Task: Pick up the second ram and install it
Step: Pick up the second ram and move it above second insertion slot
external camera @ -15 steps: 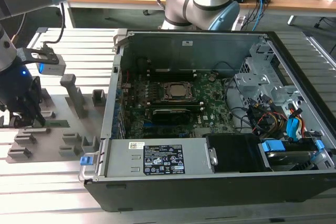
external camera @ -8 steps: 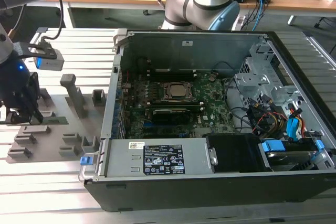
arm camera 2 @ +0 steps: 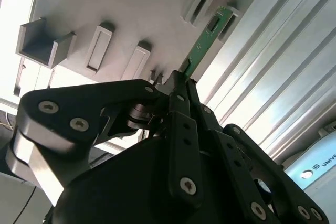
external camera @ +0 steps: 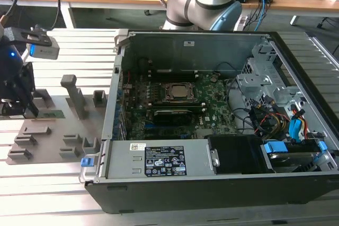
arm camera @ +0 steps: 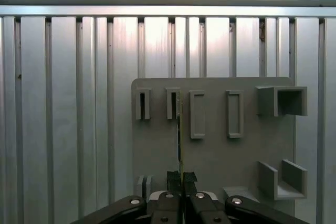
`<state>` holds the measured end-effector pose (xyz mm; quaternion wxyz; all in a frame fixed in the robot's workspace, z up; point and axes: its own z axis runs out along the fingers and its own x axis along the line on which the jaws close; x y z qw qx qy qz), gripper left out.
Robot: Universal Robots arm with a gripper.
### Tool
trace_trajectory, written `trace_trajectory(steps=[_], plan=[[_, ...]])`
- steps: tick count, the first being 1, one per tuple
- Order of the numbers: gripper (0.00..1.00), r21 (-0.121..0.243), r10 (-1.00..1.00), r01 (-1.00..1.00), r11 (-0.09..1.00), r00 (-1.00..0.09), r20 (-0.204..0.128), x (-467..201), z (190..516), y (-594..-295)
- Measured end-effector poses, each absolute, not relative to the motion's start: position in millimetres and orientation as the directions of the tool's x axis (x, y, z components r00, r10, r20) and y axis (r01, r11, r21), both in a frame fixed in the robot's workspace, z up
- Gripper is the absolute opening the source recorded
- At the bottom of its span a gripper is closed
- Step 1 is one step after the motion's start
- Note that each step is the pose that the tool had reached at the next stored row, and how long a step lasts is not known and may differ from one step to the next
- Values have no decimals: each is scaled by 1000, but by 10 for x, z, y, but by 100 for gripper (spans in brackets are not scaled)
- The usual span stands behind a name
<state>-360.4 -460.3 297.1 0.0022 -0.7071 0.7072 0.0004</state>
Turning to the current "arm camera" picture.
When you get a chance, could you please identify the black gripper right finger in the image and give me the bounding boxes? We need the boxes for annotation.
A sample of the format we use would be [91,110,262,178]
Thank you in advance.
[183,170,306,224]

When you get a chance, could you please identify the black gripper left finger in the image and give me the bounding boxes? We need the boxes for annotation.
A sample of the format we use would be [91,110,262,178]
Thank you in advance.
[69,170,182,224]

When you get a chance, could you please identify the grey parts rack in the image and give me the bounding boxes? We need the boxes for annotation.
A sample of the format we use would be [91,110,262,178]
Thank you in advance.
[130,77,309,224]

